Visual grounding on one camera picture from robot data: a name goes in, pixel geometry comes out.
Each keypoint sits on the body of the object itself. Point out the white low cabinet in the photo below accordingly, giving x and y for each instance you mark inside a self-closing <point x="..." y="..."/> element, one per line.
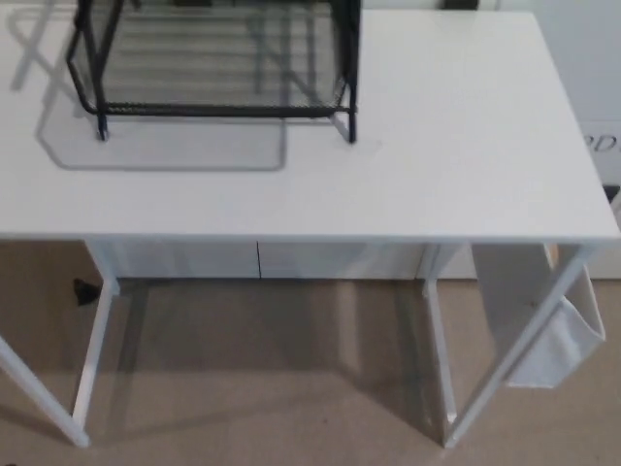
<point x="194" y="262"/>

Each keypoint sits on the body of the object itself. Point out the small black floor object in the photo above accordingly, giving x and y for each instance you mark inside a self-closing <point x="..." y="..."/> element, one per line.
<point x="85" y="292"/>

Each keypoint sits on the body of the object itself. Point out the black rectangular box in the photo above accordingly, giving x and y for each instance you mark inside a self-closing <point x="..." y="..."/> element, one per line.
<point x="470" y="4"/>

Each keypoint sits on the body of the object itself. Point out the white fabric side pouch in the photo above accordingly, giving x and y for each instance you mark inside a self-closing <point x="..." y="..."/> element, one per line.
<point x="543" y="349"/>

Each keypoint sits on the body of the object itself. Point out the white box with grey lettering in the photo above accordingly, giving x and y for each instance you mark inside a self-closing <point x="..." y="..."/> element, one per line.
<point x="601" y="97"/>

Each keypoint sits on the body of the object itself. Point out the white metal-frame desk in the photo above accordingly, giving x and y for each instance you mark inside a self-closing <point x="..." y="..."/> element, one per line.
<point x="436" y="145"/>

